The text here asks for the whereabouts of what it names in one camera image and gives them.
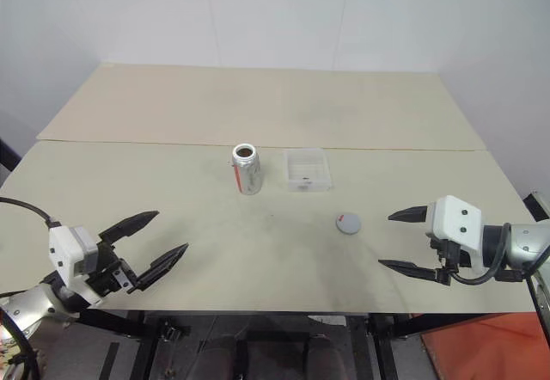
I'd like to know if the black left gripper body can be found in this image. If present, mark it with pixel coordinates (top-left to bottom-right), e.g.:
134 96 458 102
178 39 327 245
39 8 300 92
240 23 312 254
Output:
83 242 138 298

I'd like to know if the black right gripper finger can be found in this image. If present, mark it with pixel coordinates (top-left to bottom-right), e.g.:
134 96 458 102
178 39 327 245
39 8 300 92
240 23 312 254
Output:
388 204 431 225
377 260 440 285

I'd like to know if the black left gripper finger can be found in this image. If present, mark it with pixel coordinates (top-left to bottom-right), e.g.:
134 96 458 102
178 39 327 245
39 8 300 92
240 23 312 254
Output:
133 243 189 293
99 211 159 243

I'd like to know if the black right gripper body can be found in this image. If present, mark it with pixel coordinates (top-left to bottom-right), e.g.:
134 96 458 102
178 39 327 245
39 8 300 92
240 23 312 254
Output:
429 237 460 285

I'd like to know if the grey can lid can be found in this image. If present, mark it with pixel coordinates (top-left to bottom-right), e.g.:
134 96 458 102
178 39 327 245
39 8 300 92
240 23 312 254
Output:
334 211 363 236

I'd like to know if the silver metal can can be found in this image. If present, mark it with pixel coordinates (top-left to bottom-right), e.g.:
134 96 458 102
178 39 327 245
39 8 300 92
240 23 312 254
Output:
231 143 263 195

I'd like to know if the clear plastic tray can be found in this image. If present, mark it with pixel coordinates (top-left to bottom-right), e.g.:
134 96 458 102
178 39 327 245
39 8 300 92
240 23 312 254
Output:
282 147 335 193

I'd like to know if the red floor mat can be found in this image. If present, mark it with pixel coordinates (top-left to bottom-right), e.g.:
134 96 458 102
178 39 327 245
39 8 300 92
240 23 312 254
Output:
420 313 550 380

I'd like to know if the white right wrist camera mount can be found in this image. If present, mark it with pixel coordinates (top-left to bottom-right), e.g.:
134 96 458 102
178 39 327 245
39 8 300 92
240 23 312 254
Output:
425 194 486 280

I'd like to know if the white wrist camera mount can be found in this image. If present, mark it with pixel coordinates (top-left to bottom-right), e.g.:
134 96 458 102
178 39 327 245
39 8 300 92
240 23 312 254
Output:
425 194 486 280
47 224 104 308

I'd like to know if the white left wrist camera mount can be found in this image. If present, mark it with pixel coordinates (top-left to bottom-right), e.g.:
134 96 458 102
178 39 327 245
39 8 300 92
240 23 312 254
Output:
47 224 104 308

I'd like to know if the black metal table frame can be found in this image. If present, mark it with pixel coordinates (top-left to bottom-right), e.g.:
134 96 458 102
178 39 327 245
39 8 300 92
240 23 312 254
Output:
75 309 435 380

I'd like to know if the black metal bracket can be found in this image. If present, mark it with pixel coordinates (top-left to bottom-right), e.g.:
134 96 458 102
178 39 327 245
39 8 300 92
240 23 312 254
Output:
522 189 550 222

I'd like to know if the black frame bar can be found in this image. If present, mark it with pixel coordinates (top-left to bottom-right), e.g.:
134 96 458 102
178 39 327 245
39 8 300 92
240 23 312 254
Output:
0 137 21 175

